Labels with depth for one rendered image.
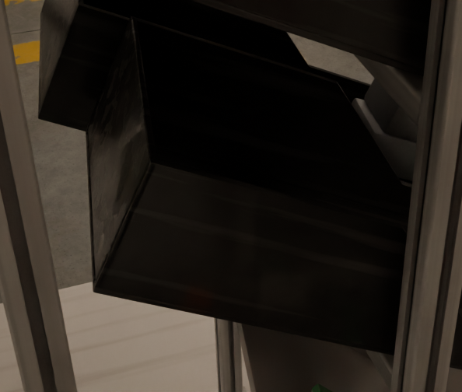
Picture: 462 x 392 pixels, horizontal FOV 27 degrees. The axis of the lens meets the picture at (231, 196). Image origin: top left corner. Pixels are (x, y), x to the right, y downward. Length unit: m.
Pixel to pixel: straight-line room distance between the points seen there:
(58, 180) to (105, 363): 1.75
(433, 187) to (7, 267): 0.17
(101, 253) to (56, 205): 2.22
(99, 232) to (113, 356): 0.58
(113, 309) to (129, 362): 0.08
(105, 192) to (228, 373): 0.48
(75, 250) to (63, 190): 0.26
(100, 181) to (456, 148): 0.18
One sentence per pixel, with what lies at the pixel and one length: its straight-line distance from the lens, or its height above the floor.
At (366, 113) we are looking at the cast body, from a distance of 0.66.
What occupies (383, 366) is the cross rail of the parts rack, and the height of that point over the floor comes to 1.23.
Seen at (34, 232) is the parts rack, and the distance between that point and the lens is 0.34.
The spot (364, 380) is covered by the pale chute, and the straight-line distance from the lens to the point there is 0.67.
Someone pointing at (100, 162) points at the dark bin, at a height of 1.32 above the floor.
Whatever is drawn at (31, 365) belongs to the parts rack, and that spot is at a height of 1.33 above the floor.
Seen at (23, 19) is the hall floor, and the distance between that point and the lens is 3.61.
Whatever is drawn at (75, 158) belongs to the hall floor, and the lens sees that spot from 2.82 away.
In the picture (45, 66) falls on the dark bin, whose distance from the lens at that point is 0.58.
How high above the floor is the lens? 1.60
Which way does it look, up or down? 38 degrees down
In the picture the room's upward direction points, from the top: 2 degrees counter-clockwise
